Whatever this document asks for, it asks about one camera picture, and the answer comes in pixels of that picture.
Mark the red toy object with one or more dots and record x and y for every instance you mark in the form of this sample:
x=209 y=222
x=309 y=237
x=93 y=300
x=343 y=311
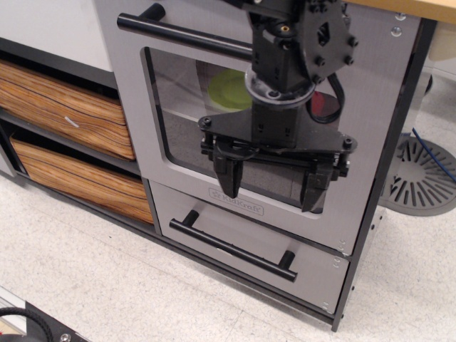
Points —
x=323 y=104

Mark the black device bottom left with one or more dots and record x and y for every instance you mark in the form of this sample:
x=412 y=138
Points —
x=22 y=321

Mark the wood-pattern fabric bin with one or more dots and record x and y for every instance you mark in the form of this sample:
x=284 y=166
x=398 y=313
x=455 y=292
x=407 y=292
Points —
x=106 y=188
x=81 y=115

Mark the grey lower drawer front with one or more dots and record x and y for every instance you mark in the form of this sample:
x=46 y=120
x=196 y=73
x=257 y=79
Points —
x=320 y=275

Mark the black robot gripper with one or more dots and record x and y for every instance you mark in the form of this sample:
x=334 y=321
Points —
x=292 y=137

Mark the green toy plate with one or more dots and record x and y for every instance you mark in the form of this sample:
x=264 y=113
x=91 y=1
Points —
x=228 y=91

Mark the grey round slotted base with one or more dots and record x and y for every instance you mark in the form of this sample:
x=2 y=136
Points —
x=423 y=180

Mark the wooden countertop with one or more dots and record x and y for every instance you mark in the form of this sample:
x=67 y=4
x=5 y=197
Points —
x=439 y=10

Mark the black drawer handle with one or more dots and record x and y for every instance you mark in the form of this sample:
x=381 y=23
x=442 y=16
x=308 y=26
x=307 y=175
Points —
x=281 y=269

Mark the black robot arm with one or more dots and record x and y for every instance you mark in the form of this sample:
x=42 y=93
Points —
x=296 y=45

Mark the lower wood-pattern fabric bin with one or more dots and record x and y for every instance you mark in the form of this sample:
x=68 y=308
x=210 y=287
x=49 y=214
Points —
x=106 y=188

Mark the upper wood-pattern fabric bin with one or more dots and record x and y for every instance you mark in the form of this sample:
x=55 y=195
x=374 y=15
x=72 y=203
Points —
x=81 y=115

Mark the black oven door handle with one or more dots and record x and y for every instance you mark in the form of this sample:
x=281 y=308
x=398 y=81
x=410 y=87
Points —
x=148 y=23

